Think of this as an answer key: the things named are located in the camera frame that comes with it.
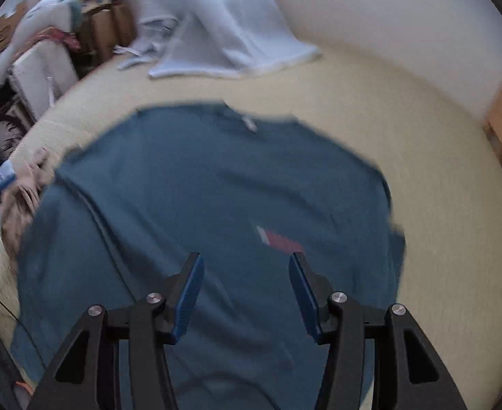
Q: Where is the shark plush pillow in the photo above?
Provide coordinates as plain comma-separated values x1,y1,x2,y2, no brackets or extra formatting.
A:
0,0,83,78

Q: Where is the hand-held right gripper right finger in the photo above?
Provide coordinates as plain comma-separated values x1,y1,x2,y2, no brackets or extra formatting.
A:
288,252,470,410

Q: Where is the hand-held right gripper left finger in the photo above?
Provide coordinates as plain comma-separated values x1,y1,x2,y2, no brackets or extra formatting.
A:
26,252,204,410

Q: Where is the pink cloth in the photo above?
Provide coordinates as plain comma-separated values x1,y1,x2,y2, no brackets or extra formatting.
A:
41,28,81,52

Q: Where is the teal shirt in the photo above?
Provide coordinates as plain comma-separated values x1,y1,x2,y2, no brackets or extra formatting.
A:
9,102,407,410

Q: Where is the flat cardboard box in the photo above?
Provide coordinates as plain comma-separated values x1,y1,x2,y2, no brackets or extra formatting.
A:
0,2,29,52

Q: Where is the light blue blanket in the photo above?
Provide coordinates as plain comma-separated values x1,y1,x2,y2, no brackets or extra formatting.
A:
118,0,323,80

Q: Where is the tall cardboard box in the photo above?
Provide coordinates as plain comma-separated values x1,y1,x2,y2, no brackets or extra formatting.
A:
82,2,136,64

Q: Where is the black cable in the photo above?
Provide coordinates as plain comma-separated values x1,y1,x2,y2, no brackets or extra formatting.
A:
0,260,49,370

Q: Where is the beige garment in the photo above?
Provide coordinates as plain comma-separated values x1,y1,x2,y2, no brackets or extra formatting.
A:
0,147,57,257

